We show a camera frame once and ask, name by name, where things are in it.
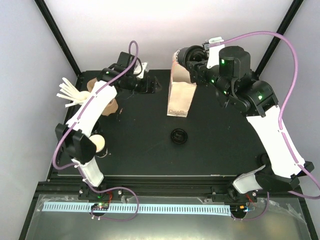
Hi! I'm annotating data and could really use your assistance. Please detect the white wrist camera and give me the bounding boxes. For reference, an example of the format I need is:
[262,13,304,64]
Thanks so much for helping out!
[133,62,149,79]
[202,36,224,50]

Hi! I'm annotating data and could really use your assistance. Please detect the cream bear-print paper bag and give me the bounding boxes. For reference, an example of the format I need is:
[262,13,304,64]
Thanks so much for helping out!
[167,60,197,118]

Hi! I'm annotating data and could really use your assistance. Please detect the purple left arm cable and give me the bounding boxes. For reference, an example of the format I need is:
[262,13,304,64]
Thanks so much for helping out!
[51,39,140,222]

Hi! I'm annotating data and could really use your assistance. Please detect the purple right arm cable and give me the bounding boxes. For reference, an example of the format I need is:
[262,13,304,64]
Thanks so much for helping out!
[208,30,320,222]

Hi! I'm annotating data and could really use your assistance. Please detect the stacked brown pulp cup carriers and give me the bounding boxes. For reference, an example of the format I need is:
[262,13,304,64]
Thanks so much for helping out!
[84,77,119,117]

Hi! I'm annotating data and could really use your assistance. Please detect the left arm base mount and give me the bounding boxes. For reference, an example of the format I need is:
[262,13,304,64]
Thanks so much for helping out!
[78,182,122,202]

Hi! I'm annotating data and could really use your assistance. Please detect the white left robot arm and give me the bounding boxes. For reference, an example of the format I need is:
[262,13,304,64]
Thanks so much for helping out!
[52,52,161,200]

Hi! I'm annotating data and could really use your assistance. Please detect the black paper coffee cup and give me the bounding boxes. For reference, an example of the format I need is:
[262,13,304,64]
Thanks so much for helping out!
[89,134,108,158]
[173,45,210,70]

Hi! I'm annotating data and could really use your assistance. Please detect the light blue slotted cable duct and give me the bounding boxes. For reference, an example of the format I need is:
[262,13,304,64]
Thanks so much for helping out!
[42,202,231,217]

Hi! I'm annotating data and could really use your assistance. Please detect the black frame post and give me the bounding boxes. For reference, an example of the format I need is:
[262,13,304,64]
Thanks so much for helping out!
[255,0,304,78]
[34,0,82,77]

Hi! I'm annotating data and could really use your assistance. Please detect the black aluminium front rail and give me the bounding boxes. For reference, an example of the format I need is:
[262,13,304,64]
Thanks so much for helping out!
[37,174,303,201]

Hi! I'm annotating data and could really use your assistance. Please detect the white plastic stirrers bundle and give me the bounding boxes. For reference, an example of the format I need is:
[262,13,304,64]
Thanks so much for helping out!
[56,77,91,108]

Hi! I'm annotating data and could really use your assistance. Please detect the right black frame post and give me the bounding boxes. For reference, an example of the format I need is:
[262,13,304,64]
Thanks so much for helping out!
[255,0,304,78]

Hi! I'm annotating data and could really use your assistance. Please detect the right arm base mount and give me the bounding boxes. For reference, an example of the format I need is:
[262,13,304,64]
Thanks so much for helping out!
[210,184,257,204]

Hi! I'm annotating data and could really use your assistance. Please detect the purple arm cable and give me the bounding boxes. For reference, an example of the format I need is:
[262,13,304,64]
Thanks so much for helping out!
[208,30,320,222]
[51,39,140,222]

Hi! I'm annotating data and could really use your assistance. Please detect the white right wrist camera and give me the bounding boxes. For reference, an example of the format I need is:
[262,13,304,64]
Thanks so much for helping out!
[202,36,224,50]

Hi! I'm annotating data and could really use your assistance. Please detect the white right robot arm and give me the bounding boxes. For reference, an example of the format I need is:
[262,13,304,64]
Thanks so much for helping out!
[176,45,314,202]

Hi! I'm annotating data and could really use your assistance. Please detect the left black frame post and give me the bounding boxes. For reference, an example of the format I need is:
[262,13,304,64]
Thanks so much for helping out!
[34,0,82,77]

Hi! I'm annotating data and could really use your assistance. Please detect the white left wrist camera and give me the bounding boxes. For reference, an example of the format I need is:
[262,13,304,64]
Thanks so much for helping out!
[133,62,149,79]

